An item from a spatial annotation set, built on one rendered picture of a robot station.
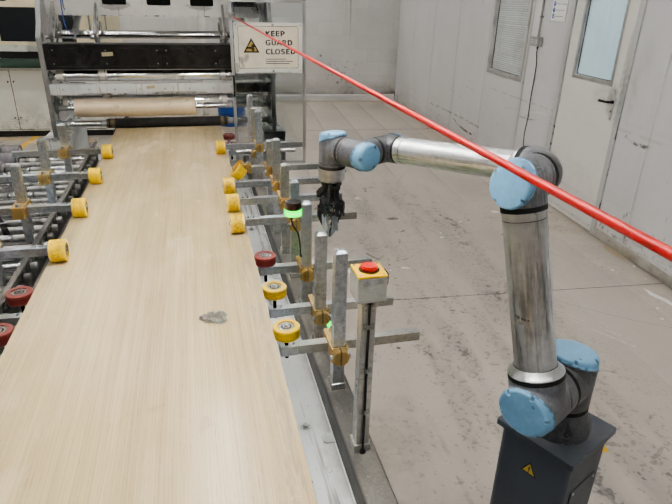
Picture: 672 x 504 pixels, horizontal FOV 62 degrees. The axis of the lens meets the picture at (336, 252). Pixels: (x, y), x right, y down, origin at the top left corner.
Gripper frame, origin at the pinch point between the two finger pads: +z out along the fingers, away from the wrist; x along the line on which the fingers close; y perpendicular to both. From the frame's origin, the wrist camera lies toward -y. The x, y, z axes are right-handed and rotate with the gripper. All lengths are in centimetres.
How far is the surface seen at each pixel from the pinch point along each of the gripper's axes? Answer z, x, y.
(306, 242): 3.9, -8.0, -1.5
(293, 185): -9.6, -8.4, -26.5
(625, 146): 22, 271, -177
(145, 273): 11, -64, -1
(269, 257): 10.1, -21.2, -4.5
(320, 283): 7.7, -8.2, 23.5
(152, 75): -25, -70, -236
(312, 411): 39, -16, 48
